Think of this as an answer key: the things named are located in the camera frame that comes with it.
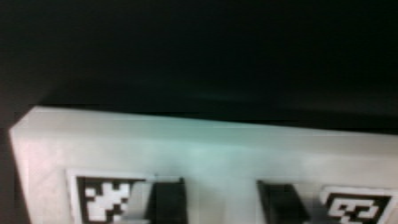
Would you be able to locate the white cabinet body box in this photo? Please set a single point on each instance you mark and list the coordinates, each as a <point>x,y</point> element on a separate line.
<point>221,154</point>

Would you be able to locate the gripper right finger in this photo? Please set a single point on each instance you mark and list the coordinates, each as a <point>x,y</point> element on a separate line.
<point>281,204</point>

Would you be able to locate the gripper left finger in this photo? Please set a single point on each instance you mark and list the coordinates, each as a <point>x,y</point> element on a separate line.
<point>166,211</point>

